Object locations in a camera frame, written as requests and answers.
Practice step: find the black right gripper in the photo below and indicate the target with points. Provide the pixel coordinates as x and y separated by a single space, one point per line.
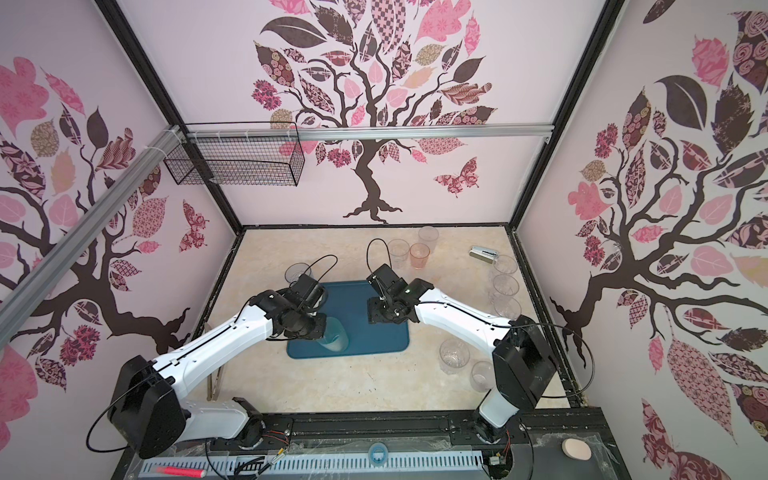
374 314

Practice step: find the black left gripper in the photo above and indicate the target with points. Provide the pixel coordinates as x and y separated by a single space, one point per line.
317 333

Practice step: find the tall blue translucent cup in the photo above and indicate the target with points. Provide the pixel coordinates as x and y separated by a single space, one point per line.
294 272

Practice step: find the dark teal plastic tray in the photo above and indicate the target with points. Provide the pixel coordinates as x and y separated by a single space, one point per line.
347 301

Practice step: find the green translucent cup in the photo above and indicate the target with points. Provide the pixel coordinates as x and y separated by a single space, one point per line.
334 338

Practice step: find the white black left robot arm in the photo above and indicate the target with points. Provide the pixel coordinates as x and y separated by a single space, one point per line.
150 406

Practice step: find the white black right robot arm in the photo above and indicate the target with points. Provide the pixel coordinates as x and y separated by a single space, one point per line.
522 360

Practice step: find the clear cup back left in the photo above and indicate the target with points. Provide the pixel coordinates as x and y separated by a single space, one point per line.
399 250

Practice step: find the clear cup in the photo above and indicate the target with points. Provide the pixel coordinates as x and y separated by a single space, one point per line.
429 236
399 250
504 265
503 286
507 307

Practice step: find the pink translucent cup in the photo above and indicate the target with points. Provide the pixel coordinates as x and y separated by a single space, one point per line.
419 255

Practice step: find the clear cup back centre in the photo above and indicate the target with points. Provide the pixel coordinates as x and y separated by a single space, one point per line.
429 236

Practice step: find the clear glass front left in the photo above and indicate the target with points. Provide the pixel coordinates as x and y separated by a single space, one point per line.
454 355

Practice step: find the clear glass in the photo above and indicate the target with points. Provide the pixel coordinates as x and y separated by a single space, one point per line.
482 376
454 355

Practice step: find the silver metal box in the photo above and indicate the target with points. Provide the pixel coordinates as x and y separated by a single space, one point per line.
484 254

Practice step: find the wooden tongs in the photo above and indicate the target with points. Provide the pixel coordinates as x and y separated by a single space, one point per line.
213 384

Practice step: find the clear cup right middle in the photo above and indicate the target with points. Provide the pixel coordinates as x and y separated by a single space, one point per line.
503 286

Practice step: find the clear cup right lower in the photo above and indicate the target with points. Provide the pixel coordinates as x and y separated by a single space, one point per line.
507 307

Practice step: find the clear glass front right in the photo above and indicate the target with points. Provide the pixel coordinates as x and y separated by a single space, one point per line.
482 376

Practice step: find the clear cup right top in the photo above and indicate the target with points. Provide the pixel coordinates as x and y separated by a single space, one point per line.
504 265

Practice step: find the blue tape roll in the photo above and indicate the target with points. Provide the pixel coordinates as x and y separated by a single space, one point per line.
378 455

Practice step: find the pink marker pen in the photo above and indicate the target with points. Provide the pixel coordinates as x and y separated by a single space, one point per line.
181 472

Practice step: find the beige round disc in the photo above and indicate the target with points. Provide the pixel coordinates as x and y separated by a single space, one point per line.
576 449

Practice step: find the grey slotted cable duct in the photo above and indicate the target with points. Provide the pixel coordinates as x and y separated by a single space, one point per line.
314 465

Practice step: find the black wire basket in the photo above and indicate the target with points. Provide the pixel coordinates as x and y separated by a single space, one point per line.
259 153

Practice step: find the aluminium rail back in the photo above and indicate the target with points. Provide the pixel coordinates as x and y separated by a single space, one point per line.
372 132

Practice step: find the aluminium rail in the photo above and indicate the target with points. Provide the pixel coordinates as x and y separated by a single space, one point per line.
372 132
19 306

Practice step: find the aluminium rail left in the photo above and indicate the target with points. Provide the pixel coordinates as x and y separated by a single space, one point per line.
19 306

